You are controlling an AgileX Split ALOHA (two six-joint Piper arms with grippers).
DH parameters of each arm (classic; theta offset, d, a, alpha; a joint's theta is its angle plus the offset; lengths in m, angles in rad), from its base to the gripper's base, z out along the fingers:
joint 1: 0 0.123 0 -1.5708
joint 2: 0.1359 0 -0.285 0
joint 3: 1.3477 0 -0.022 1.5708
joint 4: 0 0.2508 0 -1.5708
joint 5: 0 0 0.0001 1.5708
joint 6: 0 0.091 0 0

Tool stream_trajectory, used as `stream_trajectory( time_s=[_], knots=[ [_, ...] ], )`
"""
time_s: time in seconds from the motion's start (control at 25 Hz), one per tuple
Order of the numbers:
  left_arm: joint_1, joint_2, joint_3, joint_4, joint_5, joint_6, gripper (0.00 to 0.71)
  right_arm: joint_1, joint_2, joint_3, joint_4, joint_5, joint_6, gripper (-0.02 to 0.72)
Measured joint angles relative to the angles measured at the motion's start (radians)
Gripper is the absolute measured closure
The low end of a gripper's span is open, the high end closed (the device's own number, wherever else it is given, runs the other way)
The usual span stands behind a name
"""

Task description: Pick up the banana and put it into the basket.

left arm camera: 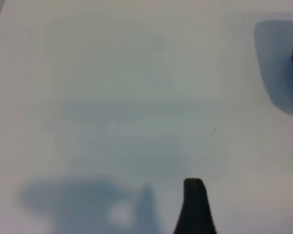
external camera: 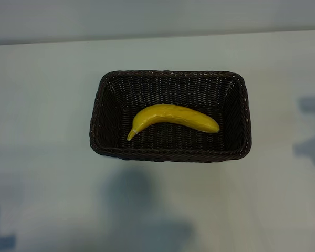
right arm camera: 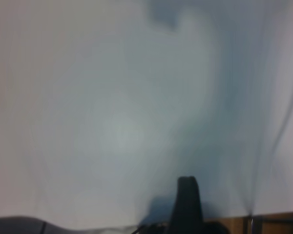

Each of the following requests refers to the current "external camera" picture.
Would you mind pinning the dark brown wicker basket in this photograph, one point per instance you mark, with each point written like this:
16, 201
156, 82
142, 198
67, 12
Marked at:
173, 149

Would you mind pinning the yellow banana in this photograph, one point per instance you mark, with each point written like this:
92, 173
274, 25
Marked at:
173, 114

